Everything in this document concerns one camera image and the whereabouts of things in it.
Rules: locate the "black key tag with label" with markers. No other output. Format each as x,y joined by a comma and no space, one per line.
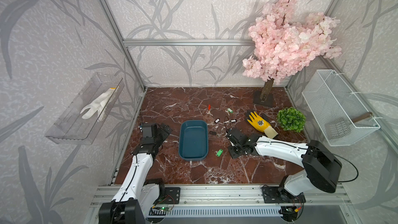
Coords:
230,121

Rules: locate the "brush with wooden handle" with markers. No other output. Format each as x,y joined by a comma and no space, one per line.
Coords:
343,126

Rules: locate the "left circuit board with wires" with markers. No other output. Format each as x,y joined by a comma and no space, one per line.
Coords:
160,210

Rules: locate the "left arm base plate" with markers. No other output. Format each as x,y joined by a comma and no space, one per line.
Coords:
171,196

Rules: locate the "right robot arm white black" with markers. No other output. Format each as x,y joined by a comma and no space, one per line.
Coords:
321,168

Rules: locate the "right circuit board with wires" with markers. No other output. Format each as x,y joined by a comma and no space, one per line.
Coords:
290,213

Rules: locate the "aluminium front rail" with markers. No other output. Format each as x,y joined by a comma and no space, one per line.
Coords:
245,195

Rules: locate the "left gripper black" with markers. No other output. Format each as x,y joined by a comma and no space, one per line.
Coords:
163,133

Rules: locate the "clear acrylic wall shelf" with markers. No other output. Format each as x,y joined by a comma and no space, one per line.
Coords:
82,120

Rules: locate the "white glove on shelf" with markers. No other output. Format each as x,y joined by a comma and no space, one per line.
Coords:
98,105

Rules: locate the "circuit board with wires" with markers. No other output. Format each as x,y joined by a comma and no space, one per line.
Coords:
290,213
160,210

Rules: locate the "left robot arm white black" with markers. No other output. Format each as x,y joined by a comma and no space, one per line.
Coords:
132,203

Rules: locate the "green key tag with key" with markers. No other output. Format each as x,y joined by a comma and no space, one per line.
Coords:
219,153

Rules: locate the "green artificial plant ball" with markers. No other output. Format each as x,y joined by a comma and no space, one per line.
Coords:
291,119

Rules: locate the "yellow black work glove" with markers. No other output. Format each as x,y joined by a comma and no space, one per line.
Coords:
261,125

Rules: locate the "pink blossom artificial tree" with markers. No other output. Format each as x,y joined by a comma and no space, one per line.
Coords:
283,47

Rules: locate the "white wire mesh basket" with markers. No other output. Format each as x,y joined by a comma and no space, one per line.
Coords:
329,97

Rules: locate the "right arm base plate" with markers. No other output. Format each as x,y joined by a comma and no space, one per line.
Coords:
276,194

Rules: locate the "teal plastic storage box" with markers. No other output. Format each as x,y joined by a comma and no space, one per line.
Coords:
193,140

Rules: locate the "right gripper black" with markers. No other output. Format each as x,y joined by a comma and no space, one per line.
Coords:
232,155

